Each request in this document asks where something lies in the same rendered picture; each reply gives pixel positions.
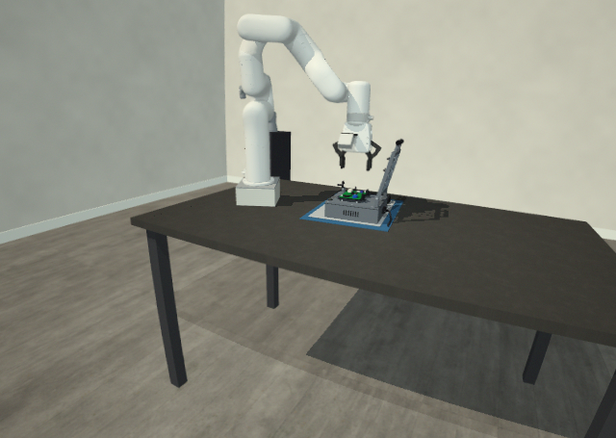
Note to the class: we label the green circuit board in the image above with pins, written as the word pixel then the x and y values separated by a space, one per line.
pixel 352 194

